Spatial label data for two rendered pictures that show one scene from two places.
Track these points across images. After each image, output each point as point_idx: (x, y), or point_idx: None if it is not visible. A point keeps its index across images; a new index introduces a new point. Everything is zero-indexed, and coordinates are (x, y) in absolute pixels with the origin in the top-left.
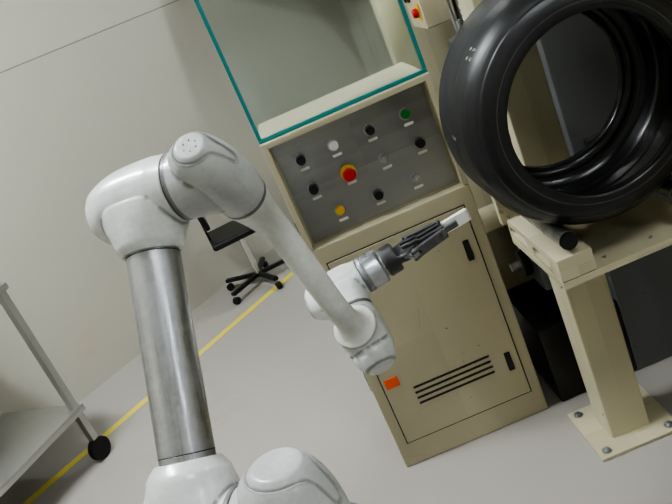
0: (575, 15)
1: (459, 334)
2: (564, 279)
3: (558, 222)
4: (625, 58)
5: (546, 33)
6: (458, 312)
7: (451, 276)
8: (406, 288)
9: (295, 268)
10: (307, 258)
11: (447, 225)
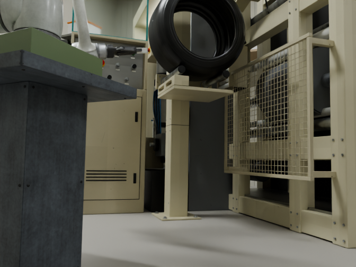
0: (205, 50)
1: (117, 153)
2: (175, 83)
3: (179, 62)
4: (219, 44)
5: (193, 51)
6: (121, 143)
7: (125, 124)
8: (104, 120)
9: (75, 1)
10: (82, 1)
11: (138, 48)
